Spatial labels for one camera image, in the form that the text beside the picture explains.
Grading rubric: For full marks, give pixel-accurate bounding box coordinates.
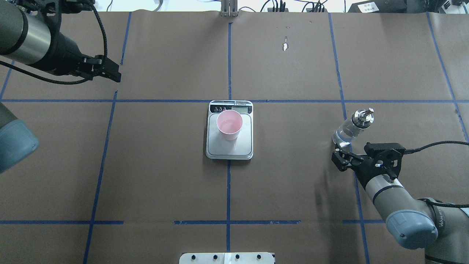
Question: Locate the digital kitchen scale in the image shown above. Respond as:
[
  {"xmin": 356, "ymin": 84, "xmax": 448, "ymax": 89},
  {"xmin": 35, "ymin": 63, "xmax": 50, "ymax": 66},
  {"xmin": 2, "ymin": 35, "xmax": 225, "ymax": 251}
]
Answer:
[{"xmin": 206, "ymin": 100, "xmax": 254, "ymax": 160}]

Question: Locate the pink plastic cup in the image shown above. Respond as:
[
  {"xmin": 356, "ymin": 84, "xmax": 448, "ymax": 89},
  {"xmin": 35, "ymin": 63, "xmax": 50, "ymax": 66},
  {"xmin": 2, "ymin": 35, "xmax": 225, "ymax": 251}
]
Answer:
[{"xmin": 216, "ymin": 110, "xmax": 243, "ymax": 141}]

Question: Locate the clear glass sauce bottle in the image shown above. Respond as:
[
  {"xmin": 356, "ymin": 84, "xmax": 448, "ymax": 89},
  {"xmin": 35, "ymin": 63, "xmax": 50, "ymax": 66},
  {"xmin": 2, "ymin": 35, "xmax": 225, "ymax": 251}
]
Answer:
[{"xmin": 332, "ymin": 107, "xmax": 375, "ymax": 148}]

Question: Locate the right black camera cable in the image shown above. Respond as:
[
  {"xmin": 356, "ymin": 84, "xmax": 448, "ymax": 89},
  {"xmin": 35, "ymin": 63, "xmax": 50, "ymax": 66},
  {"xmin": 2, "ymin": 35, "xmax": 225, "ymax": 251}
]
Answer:
[{"xmin": 403, "ymin": 140, "xmax": 469, "ymax": 154}]

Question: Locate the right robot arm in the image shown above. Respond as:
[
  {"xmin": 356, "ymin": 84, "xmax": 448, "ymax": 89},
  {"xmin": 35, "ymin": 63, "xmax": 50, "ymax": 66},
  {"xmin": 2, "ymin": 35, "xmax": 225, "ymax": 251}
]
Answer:
[{"xmin": 331, "ymin": 143, "xmax": 469, "ymax": 264}]

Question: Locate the black box with label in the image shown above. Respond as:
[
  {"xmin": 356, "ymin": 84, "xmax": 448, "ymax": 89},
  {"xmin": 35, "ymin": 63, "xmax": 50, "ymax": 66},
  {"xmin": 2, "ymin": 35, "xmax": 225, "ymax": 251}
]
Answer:
[{"xmin": 347, "ymin": 0, "xmax": 407, "ymax": 13}]

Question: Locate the black camera cable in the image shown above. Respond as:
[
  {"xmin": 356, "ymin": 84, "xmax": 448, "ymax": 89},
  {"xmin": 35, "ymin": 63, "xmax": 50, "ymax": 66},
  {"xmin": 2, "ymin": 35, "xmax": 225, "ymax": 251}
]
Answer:
[
  {"xmin": 403, "ymin": 140, "xmax": 469, "ymax": 154},
  {"xmin": 0, "ymin": 0, "xmax": 109, "ymax": 85}
]

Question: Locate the aluminium frame post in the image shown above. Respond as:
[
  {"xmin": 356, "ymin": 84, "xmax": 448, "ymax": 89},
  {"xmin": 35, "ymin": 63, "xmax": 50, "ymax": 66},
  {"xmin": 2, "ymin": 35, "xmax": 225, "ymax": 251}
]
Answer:
[{"xmin": 220, "ymin": 0, "xmax": 239, "ymax": 17}]

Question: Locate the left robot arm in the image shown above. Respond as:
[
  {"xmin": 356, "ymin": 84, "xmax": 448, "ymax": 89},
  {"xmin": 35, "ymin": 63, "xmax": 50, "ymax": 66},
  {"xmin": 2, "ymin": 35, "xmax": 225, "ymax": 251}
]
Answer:
[{"xmin": 0, "ymin": 0, "xmax": 122, "ymax": 85}]

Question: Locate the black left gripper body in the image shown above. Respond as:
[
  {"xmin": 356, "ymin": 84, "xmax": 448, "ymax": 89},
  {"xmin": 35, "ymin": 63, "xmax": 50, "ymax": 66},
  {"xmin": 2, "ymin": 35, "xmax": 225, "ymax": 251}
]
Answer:
[{"xmin": 55, "ymin": 35, "xmax": 104, "ymax": 78}]

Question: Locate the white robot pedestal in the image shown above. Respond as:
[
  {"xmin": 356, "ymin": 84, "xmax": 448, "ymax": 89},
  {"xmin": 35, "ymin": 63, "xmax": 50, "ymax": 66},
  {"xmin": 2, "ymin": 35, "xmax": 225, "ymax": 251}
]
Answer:
[{"xmin": 179, "ymin": 252, "xmax": 276, "ymax": 264}]

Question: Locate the left black camera cable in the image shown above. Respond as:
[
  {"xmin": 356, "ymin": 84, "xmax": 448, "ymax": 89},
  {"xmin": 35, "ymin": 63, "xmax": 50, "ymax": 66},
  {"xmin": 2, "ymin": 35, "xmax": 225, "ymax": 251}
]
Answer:
[{"xmin": 0, "ymin": 0, "xmax": 109, "ymax": 85}]

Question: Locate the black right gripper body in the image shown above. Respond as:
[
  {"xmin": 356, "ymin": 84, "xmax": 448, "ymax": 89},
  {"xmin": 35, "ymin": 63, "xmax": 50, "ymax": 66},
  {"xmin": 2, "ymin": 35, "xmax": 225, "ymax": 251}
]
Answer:
[{"xmin": 348, "ymin": 154, "xmax": 385, "ymax": 189}]

